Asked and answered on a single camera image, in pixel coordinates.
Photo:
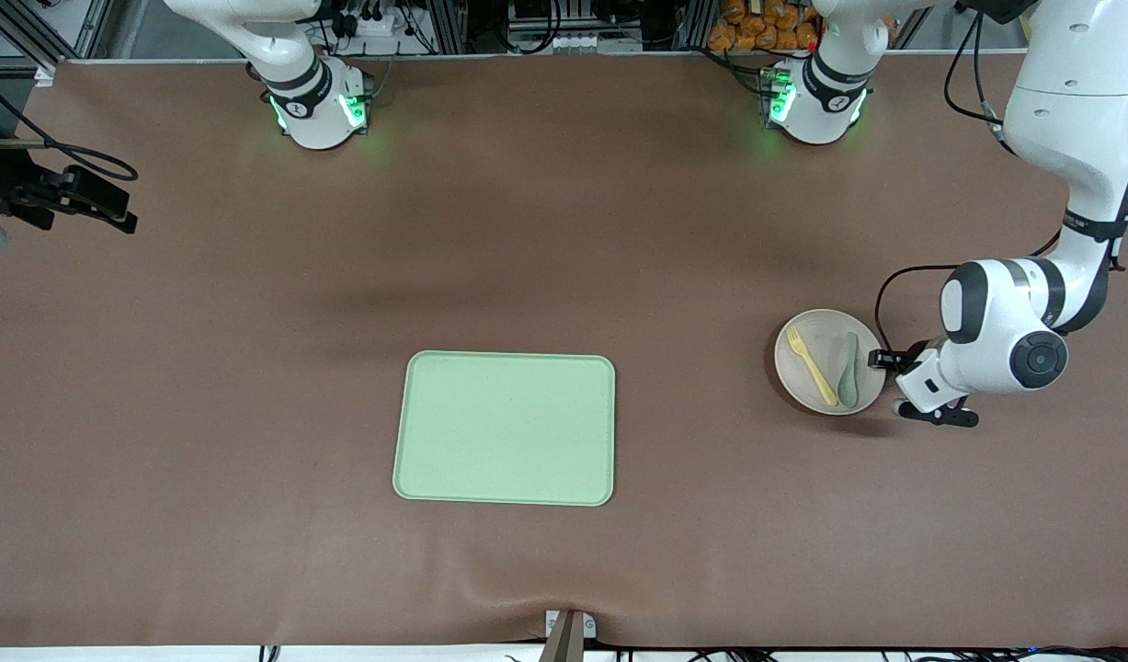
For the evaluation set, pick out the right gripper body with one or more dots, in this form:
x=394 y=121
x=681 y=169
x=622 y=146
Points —
x=3 y=179

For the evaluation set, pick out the green plastic spoon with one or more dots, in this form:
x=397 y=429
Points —
x=848 y=391

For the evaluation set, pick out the beige round plate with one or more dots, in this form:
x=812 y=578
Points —
x=830 y=336

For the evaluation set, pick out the yellow plastic fork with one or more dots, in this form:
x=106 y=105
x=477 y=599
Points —
x=814 y=368

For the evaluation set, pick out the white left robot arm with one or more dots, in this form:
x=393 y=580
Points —
x=1078 y=92

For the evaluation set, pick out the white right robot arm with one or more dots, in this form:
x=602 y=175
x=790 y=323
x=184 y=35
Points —
x=315 y=119

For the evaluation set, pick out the brown table mat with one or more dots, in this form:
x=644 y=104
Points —
x=251 y=368

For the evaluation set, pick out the white power strip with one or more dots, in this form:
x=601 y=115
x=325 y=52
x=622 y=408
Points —
x=380 y=28

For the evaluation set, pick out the pile of orange objects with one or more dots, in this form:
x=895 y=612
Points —
x=757 y=32

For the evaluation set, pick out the light green rectangular tray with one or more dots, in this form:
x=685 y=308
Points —
x=504 y=432

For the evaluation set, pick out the metal table edge clamp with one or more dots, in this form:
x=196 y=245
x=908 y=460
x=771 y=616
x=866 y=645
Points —
x=568 y=639

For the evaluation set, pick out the white terminal block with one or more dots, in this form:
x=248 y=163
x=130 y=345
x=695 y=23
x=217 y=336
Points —
x=577 y=42

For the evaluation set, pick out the aluminium frame rail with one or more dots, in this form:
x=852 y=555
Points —
x=30 y=28

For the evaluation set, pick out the aluminium frame post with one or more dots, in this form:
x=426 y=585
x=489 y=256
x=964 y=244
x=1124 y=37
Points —
x=449 y=28

